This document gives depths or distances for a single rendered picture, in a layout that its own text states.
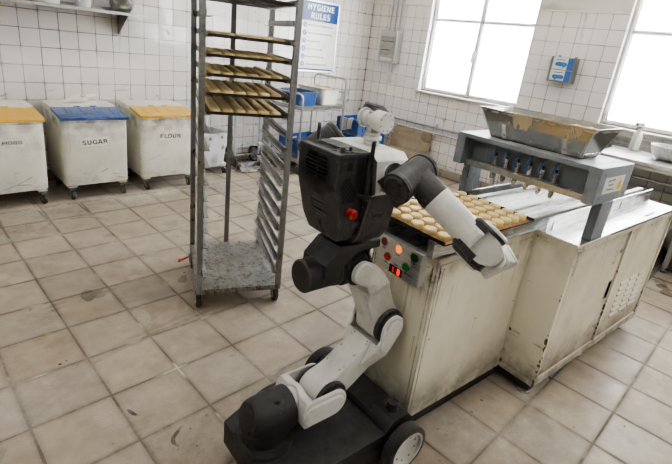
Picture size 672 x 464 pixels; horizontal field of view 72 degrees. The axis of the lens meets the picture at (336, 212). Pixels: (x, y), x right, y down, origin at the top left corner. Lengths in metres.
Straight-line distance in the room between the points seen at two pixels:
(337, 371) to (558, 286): 1.07
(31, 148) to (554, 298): 3.81
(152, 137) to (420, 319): 3.39
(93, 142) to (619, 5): 5.04
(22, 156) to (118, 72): 1.33
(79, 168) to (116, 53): 1.26
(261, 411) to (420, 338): 0.66
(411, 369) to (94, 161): 3.37
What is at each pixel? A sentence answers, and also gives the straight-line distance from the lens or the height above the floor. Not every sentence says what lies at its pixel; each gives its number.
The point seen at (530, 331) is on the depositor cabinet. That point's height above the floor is 0.36.
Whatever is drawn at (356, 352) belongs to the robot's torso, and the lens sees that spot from 1.85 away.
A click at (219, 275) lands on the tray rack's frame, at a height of 0.15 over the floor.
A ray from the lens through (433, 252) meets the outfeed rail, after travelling 1.69.
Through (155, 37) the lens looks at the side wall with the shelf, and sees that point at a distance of 5.26.
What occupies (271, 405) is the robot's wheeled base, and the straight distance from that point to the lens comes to 1.72.
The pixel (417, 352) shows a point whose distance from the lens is 1.93.
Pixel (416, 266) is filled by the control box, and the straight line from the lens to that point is 1.76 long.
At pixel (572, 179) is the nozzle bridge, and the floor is 1.09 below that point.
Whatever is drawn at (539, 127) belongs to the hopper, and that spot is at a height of 1.28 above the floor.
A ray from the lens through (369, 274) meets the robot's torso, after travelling 1.60.
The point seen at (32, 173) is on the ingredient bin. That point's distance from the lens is 4.42.
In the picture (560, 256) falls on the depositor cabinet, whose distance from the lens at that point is 2.26.
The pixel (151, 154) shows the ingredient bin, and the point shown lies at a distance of 4.68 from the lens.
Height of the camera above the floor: 1.53
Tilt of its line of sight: 20 degrees down
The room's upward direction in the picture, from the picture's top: 7 degrees clockwise
